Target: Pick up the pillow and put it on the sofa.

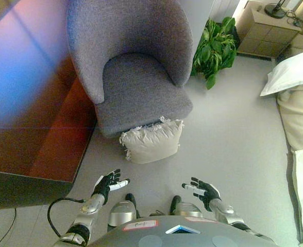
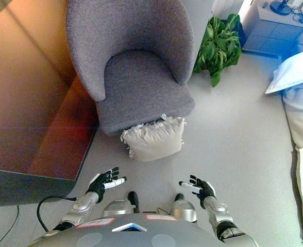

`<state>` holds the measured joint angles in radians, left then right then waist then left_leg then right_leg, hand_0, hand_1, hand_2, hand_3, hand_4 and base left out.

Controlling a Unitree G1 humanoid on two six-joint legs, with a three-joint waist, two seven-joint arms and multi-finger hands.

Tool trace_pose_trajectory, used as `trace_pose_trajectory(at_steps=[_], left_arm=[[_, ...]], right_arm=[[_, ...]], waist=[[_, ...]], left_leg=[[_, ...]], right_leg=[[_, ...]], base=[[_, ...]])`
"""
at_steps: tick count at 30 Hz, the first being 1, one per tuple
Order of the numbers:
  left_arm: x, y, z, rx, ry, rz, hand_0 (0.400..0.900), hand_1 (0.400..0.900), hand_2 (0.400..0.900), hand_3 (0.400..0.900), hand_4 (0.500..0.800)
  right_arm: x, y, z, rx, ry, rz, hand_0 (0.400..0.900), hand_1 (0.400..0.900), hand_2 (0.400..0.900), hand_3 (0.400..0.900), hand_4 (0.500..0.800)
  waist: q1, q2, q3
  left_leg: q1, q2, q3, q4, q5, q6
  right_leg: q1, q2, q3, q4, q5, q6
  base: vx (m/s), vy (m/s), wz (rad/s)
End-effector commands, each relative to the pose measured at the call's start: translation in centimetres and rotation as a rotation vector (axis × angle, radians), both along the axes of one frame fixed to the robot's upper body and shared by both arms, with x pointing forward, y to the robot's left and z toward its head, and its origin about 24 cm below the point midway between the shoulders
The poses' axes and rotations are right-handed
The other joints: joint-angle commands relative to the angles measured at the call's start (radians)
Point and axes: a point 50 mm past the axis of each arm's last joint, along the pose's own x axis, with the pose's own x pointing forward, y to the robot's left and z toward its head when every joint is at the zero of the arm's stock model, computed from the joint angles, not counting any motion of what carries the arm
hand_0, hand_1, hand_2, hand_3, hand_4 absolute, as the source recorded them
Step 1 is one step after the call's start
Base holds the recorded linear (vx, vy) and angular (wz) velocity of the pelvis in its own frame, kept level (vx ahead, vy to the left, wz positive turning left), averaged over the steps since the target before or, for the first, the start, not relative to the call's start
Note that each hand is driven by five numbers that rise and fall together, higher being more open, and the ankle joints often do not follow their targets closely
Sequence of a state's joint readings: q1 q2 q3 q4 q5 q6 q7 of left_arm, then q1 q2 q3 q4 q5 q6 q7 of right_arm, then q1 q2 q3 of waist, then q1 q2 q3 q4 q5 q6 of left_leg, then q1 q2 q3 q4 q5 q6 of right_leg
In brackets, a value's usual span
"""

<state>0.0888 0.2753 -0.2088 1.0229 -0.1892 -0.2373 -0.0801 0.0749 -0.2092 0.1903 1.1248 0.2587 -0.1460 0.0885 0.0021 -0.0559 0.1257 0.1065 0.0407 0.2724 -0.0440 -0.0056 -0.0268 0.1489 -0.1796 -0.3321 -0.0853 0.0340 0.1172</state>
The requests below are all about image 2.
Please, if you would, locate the grey fabric armchair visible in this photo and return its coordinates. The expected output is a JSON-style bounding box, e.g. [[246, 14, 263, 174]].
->
[[65, 0, 196, 137]]

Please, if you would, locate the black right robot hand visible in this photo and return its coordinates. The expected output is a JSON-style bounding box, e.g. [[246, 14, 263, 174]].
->
[[178, 174, 217, 209]]

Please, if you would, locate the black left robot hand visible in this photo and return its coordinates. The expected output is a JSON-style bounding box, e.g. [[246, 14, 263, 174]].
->
[[85, 167, 127, 204]]

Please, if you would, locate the grey robot torso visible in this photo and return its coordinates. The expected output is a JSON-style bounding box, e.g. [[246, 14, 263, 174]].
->
[[29, 212, 261, 247]]

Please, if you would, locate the green potted plant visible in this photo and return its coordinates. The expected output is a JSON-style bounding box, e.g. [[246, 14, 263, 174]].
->
[[192, 11, 243, 87]]

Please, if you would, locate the white nightstand cabinet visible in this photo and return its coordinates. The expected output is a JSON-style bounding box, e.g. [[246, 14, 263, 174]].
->
[[241, 0, 303, 56]]

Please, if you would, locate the white fringed pillow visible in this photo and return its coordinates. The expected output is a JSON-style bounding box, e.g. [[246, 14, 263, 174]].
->
[[119, 114, 188, 162]]

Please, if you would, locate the brown wooden table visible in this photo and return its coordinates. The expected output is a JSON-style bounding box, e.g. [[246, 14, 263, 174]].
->
[[0, 0, 99, 207]]

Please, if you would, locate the black cable on nightstand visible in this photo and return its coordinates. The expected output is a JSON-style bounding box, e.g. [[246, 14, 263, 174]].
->
[[291, 6, 303, 25]]

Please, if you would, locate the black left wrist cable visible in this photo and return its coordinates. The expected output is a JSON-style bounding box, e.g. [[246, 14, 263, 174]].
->
[[37, 195, 78, 233]]

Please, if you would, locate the white bed pillow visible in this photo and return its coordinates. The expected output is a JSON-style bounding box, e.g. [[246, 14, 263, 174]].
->
[[264, 47, 303, 95]]

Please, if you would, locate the blue lamp base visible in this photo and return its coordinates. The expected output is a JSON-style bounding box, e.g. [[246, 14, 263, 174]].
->
[[270, 0, 292, 15]]

